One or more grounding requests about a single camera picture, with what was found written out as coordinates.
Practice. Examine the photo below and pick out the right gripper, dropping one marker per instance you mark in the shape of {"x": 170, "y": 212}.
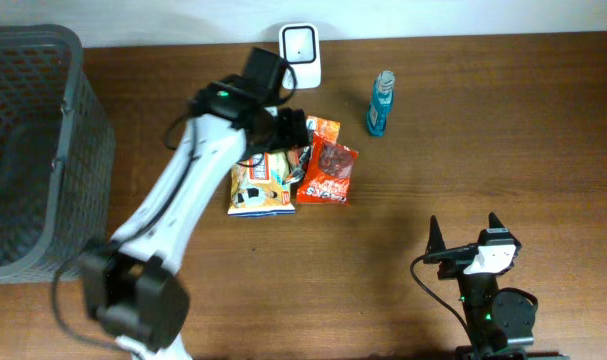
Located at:
{"x": 455, "y": 259}

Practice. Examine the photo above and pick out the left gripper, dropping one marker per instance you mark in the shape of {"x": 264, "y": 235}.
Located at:
{"x": 296, "y": 134}

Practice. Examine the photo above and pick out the small orange candy packet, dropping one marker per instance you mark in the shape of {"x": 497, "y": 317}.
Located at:
{"x": 326, "y": 129}

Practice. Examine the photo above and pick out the black patterned snack packet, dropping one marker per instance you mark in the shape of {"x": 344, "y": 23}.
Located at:
{"x": 298, "y": 160}

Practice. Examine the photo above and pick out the red snack bag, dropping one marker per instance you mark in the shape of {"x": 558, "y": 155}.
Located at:
{"x": 328, "y": 175}

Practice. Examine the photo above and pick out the blue mouthwash bottle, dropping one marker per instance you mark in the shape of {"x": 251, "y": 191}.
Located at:
{"x": 381, "y": 103}

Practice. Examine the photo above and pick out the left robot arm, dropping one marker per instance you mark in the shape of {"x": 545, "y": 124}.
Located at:
{"x": 130, "y": 283}

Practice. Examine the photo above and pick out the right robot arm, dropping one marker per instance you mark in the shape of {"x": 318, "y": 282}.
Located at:
{"x": 498, "y": 321}

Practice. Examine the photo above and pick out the white barcode scanner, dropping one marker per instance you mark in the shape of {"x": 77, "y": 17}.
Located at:
{"x": 299, "y": 46}

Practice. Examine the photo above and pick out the dark grey plastic basket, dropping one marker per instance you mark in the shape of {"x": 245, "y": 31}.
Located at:
{"x": 56, "y": 153}

